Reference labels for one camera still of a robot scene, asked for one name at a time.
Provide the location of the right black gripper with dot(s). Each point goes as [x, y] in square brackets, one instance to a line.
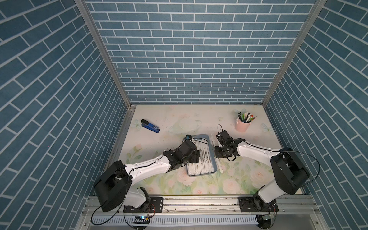
[217, 154]

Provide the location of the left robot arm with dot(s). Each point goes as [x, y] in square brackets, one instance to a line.
[113, 187]

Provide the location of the pink pen cup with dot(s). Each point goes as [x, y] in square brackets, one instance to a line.
[241, 126]

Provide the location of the pens in cup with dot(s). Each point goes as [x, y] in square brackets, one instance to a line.
[246, 117]

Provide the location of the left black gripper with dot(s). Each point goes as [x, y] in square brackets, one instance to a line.
[195, 156]

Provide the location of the right wrapped straw pile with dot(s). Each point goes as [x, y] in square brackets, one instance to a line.
[215, 143]

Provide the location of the blue storage tray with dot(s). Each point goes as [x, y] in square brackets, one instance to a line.
[194, 169]

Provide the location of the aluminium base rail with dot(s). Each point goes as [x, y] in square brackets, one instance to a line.
[230, 204]

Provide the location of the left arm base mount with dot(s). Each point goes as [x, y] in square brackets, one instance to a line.
[143, 204]

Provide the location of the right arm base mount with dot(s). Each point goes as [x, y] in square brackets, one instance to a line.
[254, 204]

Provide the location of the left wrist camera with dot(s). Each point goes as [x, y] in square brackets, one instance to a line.
[188, 137]

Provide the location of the blue stapler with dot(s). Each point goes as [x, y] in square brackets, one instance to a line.
[148, 125]

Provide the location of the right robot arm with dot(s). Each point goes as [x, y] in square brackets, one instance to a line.
[290, 174]

